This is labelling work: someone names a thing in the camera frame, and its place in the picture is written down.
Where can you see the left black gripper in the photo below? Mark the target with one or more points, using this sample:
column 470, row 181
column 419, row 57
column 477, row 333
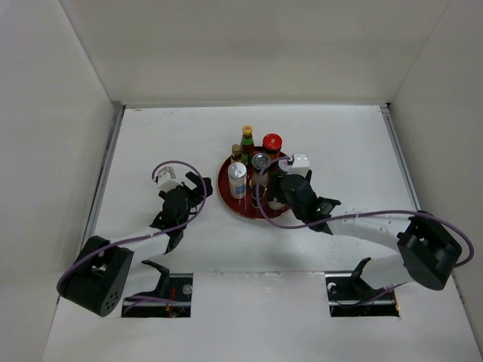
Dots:
column 198, row 182

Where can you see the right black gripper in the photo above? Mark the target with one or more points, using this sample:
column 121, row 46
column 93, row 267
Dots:
column 275, row 182

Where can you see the black cap small bottle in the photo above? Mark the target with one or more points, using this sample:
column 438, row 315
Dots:
column 276, row 204

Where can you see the silver lid pepper jar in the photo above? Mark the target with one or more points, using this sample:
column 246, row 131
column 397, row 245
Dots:
column 284, row 165

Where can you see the tall silver lid jar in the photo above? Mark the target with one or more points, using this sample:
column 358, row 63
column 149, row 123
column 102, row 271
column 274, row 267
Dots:
column 237, row 176

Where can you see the small dark spice jar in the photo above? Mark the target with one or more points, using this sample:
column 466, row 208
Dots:
column 256, row 195

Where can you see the small yellow label bottle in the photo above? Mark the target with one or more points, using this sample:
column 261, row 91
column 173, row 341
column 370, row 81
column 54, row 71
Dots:
column 236, row 154

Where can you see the grey lid spice shaker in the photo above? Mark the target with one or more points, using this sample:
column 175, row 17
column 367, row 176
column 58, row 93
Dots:
column 258, row 162

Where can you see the red lid sauce jar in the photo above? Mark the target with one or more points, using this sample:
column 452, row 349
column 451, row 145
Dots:
column 272, row 144

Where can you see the green label sauce bottle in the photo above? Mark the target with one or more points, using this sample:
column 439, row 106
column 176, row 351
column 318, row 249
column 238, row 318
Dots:
column 247, row 145

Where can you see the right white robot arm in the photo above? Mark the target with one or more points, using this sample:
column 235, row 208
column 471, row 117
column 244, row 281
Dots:
column 424, row 249

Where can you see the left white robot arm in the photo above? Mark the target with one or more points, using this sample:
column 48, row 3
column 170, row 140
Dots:
column 98, row 276

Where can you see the red round tray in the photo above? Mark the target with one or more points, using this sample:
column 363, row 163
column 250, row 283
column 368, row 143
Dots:
column 244, row 207

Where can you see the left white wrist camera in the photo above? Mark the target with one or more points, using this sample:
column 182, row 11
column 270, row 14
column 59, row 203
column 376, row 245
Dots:
column 165, row 179

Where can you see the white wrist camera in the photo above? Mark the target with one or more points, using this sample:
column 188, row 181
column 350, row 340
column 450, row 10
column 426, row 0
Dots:
column 299, row 164
column 165, row 179

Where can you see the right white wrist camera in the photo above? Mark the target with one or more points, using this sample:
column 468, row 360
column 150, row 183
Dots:
column 299, row 164

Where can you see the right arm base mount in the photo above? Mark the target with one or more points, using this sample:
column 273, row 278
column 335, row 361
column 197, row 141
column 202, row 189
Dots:
column 351, row 297

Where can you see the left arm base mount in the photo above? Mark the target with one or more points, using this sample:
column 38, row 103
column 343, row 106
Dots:
column 170, row 298

